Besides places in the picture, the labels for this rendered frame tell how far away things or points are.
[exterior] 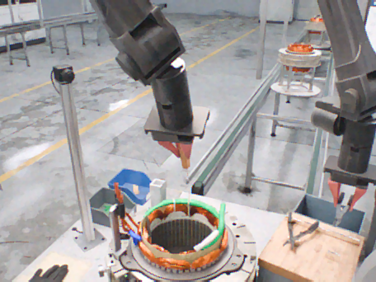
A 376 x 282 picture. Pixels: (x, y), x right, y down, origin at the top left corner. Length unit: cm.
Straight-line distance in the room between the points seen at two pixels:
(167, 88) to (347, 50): 33
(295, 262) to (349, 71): 41
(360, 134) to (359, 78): 11
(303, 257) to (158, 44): 57
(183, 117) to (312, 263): 45
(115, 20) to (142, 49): 5
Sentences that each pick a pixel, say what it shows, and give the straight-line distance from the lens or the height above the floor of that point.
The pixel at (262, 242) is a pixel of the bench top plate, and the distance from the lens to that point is 129.
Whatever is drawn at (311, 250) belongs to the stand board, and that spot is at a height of 106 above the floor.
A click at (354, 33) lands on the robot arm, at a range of 68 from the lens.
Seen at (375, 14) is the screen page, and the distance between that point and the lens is 158.
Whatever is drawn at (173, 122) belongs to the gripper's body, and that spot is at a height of 141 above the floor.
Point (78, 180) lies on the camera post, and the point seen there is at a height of 104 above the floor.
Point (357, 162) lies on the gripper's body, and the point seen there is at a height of 130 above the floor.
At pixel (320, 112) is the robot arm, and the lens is 76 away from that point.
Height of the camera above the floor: 162
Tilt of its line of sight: 26 degrees down
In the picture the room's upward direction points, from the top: straight up
